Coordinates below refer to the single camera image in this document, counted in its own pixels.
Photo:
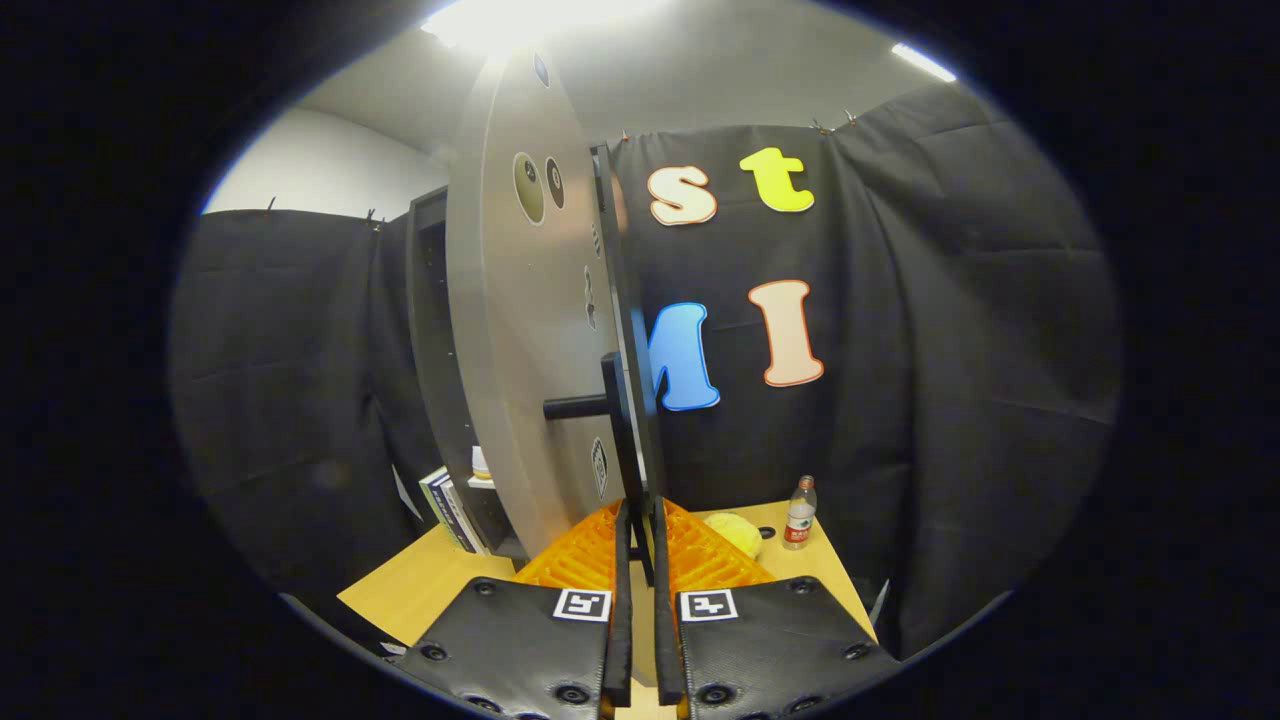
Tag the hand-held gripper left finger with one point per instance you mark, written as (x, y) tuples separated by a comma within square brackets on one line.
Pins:
[(620, 620)]

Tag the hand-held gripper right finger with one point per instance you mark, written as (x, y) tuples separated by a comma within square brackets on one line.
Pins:
[(666, 620)]

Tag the yellow plush object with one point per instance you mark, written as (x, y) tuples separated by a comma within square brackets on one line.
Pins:
[(735, 533)]

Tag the clear plastic water bottle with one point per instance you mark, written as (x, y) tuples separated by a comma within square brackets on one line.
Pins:
[(799, 515)]

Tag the blue book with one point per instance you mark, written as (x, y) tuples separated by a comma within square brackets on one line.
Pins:
[(452, 510)]

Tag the green and white book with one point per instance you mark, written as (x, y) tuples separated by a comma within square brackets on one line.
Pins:
[(433, 492)]

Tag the black backdrop cloth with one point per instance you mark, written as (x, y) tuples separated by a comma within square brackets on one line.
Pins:
[(950, 350)]

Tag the large ceiling light panel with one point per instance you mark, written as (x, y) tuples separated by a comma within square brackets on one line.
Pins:
[(530, 18)]

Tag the narrow ceiling light strip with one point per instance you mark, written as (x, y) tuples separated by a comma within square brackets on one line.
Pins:
[(922, 62)]

